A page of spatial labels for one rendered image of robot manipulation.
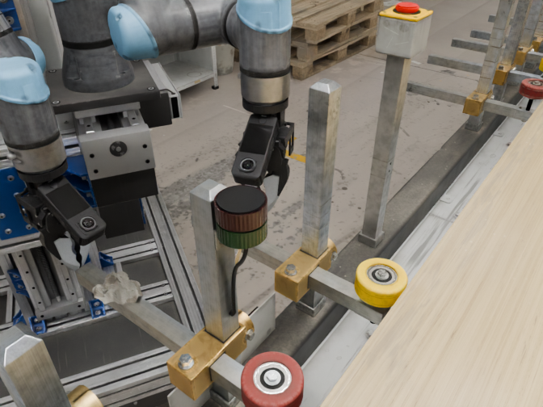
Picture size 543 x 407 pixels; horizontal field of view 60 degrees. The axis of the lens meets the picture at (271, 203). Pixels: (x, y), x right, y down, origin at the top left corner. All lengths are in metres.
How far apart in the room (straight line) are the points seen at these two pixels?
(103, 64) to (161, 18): 0.38
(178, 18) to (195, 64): 3.22
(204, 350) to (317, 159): 0.33
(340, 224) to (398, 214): 1.10
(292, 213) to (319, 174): 1.63
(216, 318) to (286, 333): 0.28
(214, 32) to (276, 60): 0.11
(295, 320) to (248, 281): 1.08
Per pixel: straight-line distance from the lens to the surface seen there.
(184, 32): 0.73
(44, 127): 0.75
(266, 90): 0.70
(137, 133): 1.00
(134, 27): 0.70
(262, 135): 0.72
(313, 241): 0.85
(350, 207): 2.46
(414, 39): 0.89
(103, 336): 1.65
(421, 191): 1.36
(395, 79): 0.94
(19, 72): 0.72
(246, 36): 0.69
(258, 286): 2.01
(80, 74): 1.09
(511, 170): 1.13
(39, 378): 0.50
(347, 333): 1.05
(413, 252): 1.28
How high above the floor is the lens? 1.43
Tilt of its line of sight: 36 degrees down
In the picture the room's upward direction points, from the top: straight up
